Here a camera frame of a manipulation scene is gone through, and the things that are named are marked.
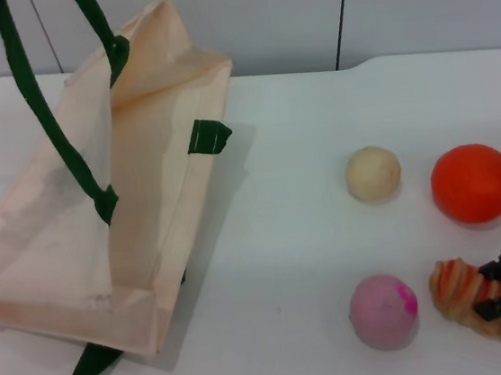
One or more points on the long orange striped bread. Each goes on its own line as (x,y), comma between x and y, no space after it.
(454,291)

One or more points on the beige round egg yolk pastry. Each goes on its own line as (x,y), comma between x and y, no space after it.
(373,174)

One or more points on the orange round fruit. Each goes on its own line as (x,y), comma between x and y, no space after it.
(473,184)

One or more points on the pink round bun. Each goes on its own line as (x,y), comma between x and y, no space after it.
(380,313)

